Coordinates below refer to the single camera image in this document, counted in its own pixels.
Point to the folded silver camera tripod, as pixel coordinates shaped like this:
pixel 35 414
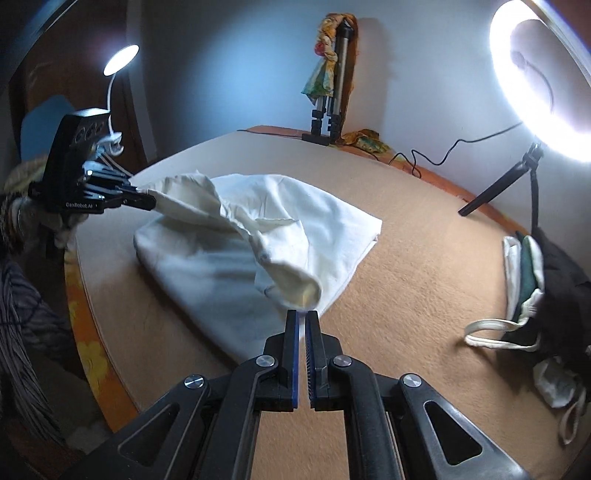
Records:
pixel 334 83

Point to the yellow green patterned cloth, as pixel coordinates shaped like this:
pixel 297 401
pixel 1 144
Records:
pixel 367 141

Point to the person's left hand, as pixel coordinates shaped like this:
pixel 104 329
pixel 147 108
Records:
pixel 62 228

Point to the white t-shirt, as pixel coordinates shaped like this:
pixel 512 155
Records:
pixel 295 230

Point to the black garment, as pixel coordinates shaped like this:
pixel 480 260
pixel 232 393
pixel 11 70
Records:
pixel 568 286

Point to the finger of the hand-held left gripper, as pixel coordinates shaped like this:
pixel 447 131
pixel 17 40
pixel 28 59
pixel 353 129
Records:
pixel 113 180
pixel 134 199

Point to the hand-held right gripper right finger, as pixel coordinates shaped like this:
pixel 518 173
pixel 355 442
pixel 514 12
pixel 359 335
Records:
pixel 311 364

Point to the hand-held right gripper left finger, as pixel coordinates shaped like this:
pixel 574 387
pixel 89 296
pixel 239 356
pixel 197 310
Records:
pixel 292 364

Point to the crumpled white garment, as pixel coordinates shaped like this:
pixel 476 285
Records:
pixel 554 383

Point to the person's left forearm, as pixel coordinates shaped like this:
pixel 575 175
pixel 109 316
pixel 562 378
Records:
pixel 27 323

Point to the white clip desk lamp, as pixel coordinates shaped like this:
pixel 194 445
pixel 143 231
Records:
pixel 120 60

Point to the colourful scarf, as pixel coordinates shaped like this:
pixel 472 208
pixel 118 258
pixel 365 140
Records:
pixel 325 64

